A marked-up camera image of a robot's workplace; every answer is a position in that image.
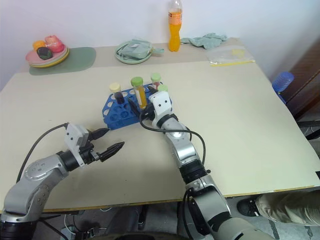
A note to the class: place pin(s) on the green-capped yellow test tube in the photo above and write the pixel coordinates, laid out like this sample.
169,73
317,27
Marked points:
140,96

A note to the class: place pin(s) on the brown wooden furniture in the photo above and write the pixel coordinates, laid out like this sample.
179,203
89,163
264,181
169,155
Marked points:
307,75

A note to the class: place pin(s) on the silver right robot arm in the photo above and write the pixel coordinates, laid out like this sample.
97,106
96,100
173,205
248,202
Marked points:
190,160

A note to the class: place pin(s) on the khaki trouser leg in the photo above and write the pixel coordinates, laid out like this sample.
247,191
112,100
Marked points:
287,207

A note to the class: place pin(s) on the pink toy peach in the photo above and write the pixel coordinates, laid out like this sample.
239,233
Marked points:
55,44

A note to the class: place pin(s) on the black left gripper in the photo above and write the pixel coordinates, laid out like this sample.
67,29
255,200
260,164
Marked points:
88,152

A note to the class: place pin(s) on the black shoe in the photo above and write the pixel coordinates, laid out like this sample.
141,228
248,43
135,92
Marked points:
247,207

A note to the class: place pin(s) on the pink plate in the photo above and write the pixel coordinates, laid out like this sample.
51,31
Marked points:
31,58

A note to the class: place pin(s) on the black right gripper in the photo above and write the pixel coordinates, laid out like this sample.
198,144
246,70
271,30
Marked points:
149,112

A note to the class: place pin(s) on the blue test tube rack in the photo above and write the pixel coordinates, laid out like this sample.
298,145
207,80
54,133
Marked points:
125,123

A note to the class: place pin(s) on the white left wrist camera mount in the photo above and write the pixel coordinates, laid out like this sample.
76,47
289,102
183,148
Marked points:
73,140

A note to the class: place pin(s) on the light green plate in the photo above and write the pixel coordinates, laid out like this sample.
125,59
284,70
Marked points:
65,57

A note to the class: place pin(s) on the pale green cloth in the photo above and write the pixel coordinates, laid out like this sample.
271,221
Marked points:
207,40

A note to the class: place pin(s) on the yellow plate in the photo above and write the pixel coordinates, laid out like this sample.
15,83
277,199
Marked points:
60,60

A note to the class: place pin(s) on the green placemat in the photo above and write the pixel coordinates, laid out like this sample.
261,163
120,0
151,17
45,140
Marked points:
80,58

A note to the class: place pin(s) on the black chair base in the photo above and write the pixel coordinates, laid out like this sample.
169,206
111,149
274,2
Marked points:
311,128

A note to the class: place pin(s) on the cream-capped dark red test tube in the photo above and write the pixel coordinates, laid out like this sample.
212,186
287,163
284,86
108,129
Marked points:
119,96

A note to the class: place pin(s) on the orange toy fruit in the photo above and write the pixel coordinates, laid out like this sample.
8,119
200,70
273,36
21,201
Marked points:
38,44

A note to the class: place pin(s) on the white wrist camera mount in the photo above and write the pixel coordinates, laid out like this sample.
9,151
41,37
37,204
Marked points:
161,105
73,140

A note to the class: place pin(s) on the dark toy fruit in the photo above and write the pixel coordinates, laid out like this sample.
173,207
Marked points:
44,53

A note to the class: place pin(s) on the orange soda bottle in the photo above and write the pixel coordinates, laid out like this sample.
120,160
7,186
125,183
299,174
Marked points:
174,32

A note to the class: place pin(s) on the clear zip plastic bag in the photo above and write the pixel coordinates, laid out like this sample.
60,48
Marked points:
225,57

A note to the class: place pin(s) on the blue stool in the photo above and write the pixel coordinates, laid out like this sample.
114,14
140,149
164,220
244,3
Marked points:
283,81

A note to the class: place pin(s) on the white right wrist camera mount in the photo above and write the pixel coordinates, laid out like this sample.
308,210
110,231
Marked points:
161,105

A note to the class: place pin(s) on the green-capped red test tube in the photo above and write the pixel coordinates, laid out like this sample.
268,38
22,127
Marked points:
156,79

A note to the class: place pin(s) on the pale green plate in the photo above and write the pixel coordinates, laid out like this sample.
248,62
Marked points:
132,60

